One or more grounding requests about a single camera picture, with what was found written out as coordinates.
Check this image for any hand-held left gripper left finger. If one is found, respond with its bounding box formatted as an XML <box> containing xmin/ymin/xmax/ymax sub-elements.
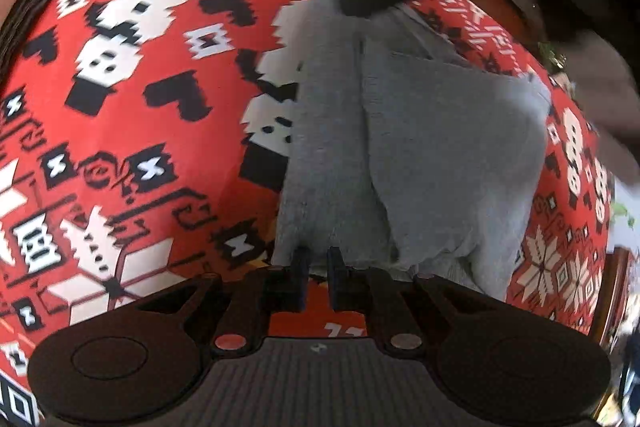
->
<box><xmin>127</xmin><ymin>247</ymin><xmax>311</xmax><ymax>357</ymax></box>

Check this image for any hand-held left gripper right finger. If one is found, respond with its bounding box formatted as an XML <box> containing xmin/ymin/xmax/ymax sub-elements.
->
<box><xmin>327</xmin><ymin>247</ymin><xmax>506</xmax><ymax>355</ymax></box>

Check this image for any red patterned blanket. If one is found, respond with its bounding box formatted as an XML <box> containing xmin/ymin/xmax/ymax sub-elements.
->
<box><xmin>0</xmin><ymin>0</ymin><xmax>615</xmax><ymax>427</ymax></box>

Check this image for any grey knit shirt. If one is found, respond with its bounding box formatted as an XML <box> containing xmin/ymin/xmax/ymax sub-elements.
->
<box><xmin>272</xmin><ymin>0</ymin><xmax>553</xmax><ymax>303</ymax></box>

